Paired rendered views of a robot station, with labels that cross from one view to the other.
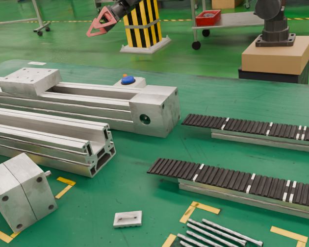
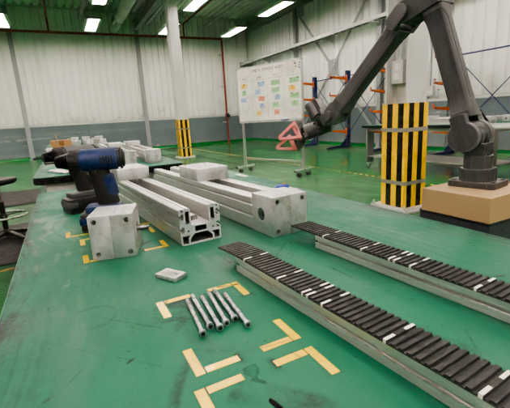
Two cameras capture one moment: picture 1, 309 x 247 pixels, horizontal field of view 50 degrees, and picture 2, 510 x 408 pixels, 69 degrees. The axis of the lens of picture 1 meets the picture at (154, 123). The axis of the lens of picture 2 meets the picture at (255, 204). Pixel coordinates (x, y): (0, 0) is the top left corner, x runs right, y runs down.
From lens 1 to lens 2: 0.39 m
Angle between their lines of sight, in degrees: 29
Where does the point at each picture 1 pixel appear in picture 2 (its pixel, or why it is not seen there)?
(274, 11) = (470, 142)
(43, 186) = (128, 227)
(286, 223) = (295, 321)
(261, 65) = (443, 206)
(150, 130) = (264, 227)
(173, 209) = (213, 281)
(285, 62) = (470, 205)
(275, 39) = (471, 179)
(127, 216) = (171, 272)
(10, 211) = (94, 237)
